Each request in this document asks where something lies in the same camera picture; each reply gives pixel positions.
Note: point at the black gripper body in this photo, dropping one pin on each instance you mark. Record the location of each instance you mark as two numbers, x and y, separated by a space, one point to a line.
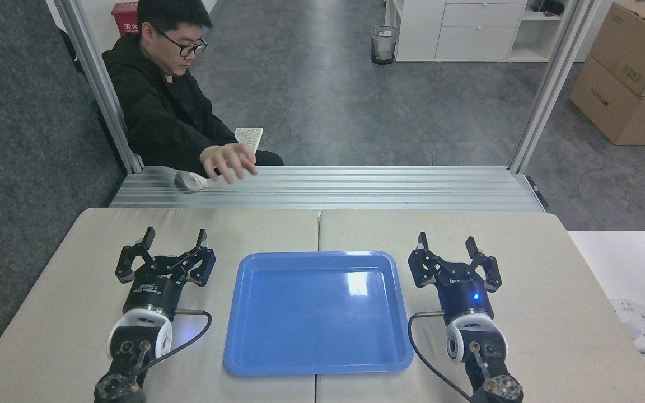
462 294
154 288

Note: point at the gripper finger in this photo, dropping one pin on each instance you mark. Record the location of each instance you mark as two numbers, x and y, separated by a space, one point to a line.
126 266
424 268
202 268
489 271

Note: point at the blue plastic tray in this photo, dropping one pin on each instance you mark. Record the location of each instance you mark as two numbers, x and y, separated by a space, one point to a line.
317 313

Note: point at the person's hand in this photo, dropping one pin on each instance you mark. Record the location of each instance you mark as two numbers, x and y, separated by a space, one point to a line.
227 159

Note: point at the white computer mouse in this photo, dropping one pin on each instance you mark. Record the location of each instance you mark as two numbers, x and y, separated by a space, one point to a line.
189 181

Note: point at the white keyboard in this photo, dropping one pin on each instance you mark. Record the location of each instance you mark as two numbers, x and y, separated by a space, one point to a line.
249 137

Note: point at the white round power strip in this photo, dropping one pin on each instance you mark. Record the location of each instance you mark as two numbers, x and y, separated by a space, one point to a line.
639 324

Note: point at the person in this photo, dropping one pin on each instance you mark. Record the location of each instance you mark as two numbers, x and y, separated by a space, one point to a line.
154 106

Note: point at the large cardboard box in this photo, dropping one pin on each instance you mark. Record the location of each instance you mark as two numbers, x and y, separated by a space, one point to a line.
608 106

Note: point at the grey mesh waste bin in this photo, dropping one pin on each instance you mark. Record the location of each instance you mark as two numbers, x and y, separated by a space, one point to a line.
384 45

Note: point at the white drawer cabinet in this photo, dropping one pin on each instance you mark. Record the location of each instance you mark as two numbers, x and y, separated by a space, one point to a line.
468 31

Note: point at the red fire extinguisher box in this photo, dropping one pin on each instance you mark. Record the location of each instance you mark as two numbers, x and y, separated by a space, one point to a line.
125 19

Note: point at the tilted cardboard box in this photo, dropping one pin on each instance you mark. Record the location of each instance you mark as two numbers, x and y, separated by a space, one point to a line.
636 45

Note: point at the silver aluminium rail platform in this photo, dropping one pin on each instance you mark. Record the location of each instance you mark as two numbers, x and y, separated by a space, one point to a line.
356 187

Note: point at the silver aluminium post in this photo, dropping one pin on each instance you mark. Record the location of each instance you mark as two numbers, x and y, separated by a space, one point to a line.
98 84
552 84

